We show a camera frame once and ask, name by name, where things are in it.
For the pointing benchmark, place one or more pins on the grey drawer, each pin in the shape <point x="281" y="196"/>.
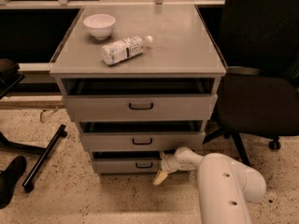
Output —
<point x="140" y="141"/>
<point x="139" y="107"/>
<point x="126" y="166"/>

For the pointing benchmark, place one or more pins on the grey top drawer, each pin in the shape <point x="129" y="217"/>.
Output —
<point x="139" y="107"/>

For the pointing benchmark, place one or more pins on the black office chair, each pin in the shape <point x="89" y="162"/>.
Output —
<point x="259" y="41"/>

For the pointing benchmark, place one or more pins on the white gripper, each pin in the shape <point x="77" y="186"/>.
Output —
<point x="166" y="166"/>

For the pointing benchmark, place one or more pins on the grey bottom drawer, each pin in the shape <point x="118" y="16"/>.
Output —
<point x="126" y="166"/>

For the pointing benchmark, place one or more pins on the white ceramic bowl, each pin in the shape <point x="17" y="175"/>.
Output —
<point x="100" y="26"/>

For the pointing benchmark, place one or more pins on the grey middle drawer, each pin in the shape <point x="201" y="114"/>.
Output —
<point x="140" y="141"/>

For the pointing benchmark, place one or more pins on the plastic bottle with white label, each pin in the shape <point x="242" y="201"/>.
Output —
<point x="124" y="49"/>

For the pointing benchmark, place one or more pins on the grey drawer cabinet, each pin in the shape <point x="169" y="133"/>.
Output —
<point x="181" y="61"/>

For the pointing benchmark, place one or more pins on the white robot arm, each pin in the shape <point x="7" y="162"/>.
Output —
<point x="225" y="185"/>

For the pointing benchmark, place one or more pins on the black chair base left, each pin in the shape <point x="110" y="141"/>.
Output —
<point x="9" y="78"/>

